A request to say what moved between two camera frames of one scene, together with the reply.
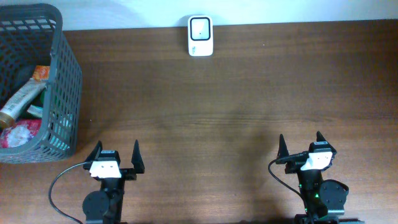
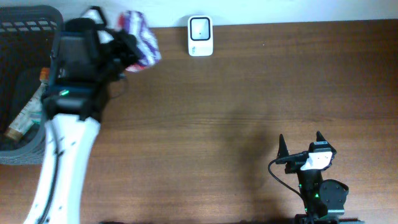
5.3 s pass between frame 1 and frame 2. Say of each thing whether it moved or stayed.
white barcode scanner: stayed
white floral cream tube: moved
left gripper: moved
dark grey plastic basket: stayed
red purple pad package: moved
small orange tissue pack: moved
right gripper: stayed
